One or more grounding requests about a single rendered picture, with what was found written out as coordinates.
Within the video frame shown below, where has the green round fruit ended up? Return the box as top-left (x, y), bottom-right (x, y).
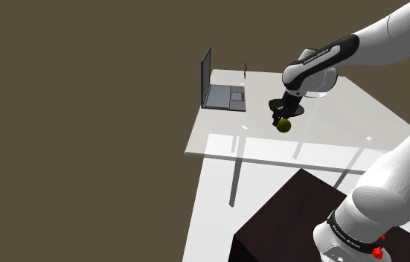
top-left (276, 118), bottom-right (292, 134)

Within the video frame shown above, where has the pale table with thin legs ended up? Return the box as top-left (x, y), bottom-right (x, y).
top-left (184, 68), bottom-right (410, 208)

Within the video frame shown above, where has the grey open laptop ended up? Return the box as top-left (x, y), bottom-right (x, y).
top-left (200, 47), bottom-right (247, 112)

